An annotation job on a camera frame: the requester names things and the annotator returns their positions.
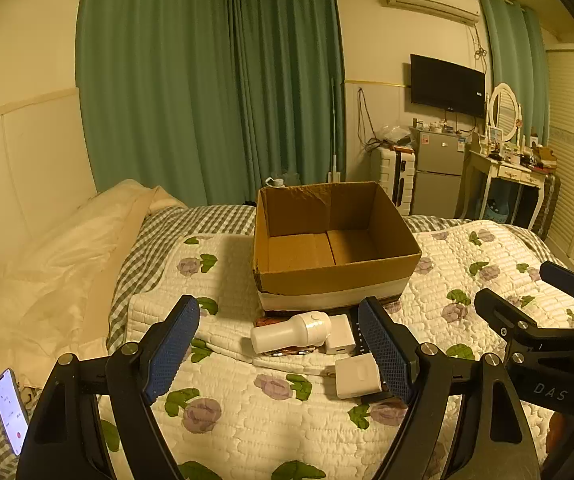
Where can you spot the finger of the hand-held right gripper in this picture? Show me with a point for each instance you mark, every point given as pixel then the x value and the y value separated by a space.
pixel 502 312
pixel 562 275

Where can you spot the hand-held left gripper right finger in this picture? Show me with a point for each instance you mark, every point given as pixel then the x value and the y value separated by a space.
pixel 382 355

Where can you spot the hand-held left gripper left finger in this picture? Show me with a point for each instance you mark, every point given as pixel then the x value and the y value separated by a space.
pixel 172 350

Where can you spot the white square box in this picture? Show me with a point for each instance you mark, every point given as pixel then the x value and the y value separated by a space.
pixel 357 375

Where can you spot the white charger adapter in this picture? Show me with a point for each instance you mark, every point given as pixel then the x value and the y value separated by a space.
pixel 339 337

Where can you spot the white plastic bottle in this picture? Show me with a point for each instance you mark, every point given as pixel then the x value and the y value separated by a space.
pixel 287 335

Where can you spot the cardboard box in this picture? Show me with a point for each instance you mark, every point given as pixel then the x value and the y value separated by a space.
pixel 292 280

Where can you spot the blue plastic basket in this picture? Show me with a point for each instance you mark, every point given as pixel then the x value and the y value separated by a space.
pixel 496 210

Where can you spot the white dressing table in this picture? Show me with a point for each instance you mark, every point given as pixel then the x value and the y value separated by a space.
pixel 512 172

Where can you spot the small brown carton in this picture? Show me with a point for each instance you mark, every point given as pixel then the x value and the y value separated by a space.
pixel 544 156

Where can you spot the white floral quilt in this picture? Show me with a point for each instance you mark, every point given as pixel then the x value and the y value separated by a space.
pixel 267 435

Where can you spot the cream pillow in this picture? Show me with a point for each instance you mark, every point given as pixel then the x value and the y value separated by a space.
pixel 67 270

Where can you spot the silver small fridge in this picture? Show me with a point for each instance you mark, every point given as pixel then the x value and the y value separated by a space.
pixel 439 170

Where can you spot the smartphone with lit screen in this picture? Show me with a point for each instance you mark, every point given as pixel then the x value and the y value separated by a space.
pixel 12 410

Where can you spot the white ribbed suitcase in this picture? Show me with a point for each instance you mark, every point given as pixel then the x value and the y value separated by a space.
pixel 392 180

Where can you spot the white oval vanity mirror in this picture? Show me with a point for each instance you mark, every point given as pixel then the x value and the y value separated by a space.
pixel 506 107

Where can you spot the clear water jug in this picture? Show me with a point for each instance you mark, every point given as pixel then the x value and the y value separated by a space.
pixel 277 180

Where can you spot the clear plastic bag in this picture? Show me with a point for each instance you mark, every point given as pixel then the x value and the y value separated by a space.
pixel 396 135

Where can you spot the light green window curtain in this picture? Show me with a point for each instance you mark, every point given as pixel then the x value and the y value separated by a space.
pixel 517 60

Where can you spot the white padded headboard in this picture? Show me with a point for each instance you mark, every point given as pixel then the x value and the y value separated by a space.
pixel 32 160

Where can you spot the wide green curtain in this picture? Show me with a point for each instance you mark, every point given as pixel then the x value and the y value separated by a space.
pixel 157 85

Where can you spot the narrow green curtain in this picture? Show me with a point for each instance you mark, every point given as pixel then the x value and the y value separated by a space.
pixel 292 85

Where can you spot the black wall television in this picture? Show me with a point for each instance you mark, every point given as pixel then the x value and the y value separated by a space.
pixel 447 87

